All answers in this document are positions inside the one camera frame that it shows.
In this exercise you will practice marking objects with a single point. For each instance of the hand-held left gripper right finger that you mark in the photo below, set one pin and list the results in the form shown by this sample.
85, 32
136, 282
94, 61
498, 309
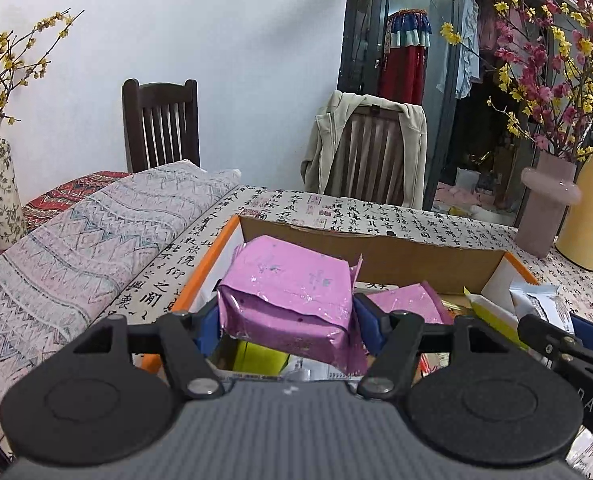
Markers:
370, 329

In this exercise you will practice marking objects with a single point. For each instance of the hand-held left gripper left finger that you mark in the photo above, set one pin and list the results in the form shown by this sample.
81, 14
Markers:
207, 329

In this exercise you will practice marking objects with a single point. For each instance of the silver white snack packet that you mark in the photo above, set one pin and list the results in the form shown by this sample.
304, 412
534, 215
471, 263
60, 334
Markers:
539, 300

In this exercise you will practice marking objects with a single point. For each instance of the pink snack packet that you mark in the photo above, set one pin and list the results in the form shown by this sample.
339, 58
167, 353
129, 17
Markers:
286, 295
409, 305

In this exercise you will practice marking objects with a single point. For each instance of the yellow snack packet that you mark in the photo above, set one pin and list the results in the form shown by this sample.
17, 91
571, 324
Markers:
491, 312

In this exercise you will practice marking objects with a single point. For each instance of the green snack packet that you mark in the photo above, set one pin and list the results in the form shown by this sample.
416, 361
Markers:
259, 357

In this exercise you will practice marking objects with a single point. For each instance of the pile of mixed snacks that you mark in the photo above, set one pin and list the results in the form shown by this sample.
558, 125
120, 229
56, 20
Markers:
316, 369

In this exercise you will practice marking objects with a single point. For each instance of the red cardboard box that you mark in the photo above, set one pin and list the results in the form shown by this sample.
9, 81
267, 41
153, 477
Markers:
376, 255

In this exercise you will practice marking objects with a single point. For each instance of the pale printed snack packet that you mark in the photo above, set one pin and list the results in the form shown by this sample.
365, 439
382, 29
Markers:
586, 452

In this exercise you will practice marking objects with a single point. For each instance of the pink mushroom-shaped vase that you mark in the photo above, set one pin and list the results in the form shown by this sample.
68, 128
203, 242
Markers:
546, 210

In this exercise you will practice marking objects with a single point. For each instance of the pink zigzag patterned cloth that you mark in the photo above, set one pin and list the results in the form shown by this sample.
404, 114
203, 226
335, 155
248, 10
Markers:
76, 260

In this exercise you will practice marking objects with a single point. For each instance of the brown slatted wooden chair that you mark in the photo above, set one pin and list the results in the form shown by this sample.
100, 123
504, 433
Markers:
371, 155

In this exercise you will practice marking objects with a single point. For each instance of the beige jacket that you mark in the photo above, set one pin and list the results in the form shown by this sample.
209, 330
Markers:
414, 160

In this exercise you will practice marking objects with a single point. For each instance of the dark wooden chair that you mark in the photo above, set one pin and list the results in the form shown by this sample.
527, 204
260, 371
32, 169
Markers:
161, 125

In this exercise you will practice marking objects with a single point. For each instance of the red and blue hanging garment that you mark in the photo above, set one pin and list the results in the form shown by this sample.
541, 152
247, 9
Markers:
406, 65

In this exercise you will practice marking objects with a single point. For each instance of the red and yellow blossom bouquet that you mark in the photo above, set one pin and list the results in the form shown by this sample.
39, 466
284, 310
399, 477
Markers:
551, 55

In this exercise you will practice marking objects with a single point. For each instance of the dark framed glass door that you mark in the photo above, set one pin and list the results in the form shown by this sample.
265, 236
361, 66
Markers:
361, 35

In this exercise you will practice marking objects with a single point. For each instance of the pale blue hanging clothes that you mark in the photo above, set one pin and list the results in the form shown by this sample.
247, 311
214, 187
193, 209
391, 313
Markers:
464, 45

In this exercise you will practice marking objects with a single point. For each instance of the yellow blossom branches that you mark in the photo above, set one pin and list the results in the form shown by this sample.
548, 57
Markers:
6, 65

